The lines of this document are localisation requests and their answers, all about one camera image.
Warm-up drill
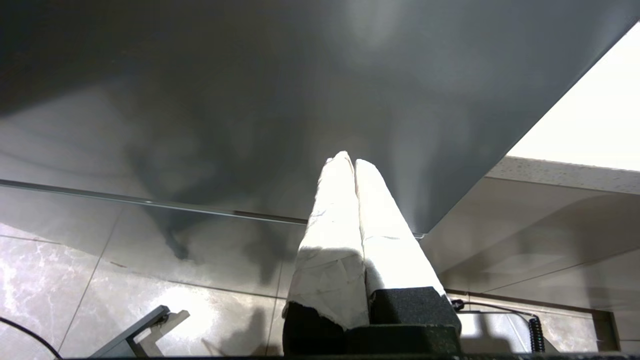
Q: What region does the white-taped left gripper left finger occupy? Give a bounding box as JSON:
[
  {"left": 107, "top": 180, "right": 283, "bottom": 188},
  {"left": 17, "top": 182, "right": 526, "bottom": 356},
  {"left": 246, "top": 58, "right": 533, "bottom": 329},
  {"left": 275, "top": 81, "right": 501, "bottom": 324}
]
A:
[{"left": 281, "top": 151, "right": 371, "bottom": 356}]

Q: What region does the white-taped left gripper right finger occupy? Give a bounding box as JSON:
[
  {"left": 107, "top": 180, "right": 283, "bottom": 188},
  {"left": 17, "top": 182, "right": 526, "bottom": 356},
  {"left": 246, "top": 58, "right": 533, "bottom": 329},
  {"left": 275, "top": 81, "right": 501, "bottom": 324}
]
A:
[{"left": 347, "top": 159, "right": 462, "bottom": 354}]

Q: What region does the grey robot base chassis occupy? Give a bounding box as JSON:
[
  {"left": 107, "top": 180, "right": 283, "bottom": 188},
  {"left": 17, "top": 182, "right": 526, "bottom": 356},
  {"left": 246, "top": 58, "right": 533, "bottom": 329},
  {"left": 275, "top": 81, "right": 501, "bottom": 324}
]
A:
[{"left": 457, "top": 310, "right": 562, "bottom": 354}]

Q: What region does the grey tall cabinet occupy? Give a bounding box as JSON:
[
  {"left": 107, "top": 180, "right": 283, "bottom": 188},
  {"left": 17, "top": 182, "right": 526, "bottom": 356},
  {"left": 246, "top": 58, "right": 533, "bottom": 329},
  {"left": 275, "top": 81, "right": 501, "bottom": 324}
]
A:
[{"left": 0, "top": 0, "right": 640, "bottom": 239}]

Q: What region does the black coiled cable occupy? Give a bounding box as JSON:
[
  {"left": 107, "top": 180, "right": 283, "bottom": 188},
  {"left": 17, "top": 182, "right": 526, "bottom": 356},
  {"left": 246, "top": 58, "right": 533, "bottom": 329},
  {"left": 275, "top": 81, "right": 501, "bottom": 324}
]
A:
[{"left": 450, "top": 298, "right": 547, "bottom": 354}]

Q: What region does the thin black floor cable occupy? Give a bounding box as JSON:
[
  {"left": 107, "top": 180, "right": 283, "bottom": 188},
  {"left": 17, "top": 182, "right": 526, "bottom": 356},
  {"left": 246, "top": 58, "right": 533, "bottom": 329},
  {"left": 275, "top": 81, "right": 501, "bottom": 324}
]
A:
[{"left": 0, "top": 316, "right": 64, "bottom": 360}]

